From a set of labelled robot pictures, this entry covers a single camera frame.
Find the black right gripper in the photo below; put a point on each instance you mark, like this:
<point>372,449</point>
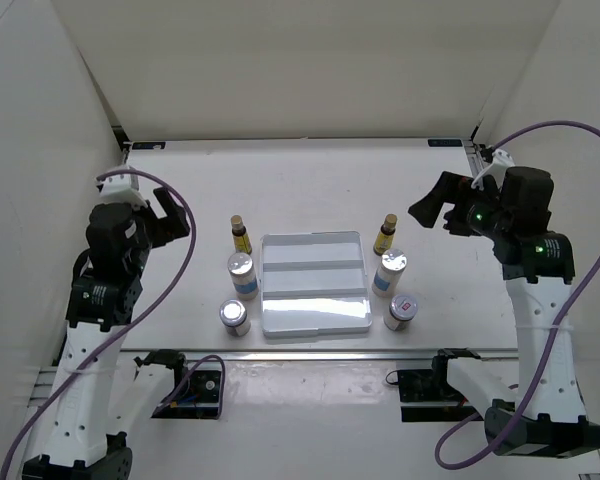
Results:
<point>449,189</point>

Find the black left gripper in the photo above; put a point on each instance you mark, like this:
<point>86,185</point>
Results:
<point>174,213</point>

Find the yellow sauce bottle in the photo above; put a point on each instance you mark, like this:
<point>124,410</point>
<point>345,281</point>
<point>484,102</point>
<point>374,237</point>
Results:
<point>240,236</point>
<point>385,236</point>

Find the tall blue-label shaker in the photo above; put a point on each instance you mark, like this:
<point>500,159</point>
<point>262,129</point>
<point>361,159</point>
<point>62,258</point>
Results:
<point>242,271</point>
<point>392,265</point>

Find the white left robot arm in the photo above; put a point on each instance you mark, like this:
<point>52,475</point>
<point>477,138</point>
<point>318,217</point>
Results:
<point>87,441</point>

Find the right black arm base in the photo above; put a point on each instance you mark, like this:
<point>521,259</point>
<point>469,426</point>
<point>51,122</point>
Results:
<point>424,393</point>

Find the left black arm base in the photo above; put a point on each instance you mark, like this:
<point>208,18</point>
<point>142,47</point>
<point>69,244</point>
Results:
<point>198,389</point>

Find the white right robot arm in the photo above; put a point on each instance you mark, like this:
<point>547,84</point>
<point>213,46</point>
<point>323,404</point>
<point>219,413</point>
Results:
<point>545,415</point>

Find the left short spice jar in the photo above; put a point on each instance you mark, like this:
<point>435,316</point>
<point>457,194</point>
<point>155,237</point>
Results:
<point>234,317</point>

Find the short spice jar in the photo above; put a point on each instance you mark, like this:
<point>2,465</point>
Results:
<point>402,309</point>
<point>234,317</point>

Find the right short spice jar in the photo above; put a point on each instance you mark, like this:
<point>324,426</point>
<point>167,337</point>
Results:
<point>402,309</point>

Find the white plastic organizer tray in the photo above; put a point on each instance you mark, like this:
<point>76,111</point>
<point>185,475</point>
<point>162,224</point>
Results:
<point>313,284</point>

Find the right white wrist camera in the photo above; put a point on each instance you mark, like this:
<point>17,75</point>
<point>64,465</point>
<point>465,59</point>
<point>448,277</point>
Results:
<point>498,161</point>

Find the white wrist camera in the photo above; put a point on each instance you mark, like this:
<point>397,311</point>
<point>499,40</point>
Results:
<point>121,188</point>
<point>498,161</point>

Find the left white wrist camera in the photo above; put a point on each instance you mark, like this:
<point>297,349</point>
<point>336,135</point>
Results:
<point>121,188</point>

